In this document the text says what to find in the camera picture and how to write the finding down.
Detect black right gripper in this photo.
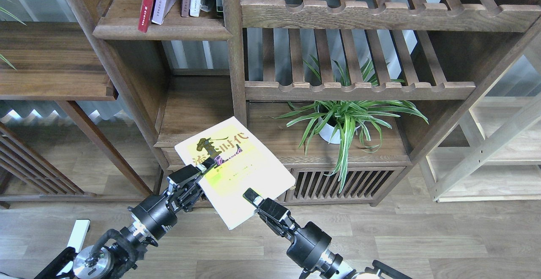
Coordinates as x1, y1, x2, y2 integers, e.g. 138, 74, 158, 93
242, 188, 332, 273

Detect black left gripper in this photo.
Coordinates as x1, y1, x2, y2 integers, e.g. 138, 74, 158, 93
127, 157, 217, 242

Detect yellow green cover book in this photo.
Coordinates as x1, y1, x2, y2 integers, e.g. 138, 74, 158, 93
174, 117, 295, 230

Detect red cover book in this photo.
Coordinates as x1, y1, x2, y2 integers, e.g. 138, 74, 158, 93
137, 0, 154, 33

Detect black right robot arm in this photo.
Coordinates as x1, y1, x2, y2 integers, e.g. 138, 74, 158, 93
243, 188, 408, 279

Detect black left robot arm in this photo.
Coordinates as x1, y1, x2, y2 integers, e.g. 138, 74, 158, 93
37, 158, 218, 279

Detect white plant pot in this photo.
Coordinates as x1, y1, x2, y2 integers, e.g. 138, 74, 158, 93
317, 117, 361, 144

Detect green spider plant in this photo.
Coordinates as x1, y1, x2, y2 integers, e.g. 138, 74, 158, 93
270, 55, 429, 194

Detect white floor bar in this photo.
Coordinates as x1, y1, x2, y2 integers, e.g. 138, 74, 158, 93
66, 219, 90, 253

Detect dark wooden bookshelf cabinet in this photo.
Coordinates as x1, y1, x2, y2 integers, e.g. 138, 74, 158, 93
67, 0, 540, 206

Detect dark wooden side table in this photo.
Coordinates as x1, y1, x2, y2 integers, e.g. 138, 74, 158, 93
0, 21, 162, 209

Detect green plant leaves left edge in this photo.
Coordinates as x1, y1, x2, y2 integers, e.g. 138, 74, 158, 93
0, 0, 27, 70

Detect light wooden shelf frame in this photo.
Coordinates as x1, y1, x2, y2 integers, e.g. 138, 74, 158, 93
418, 30, 541, 202

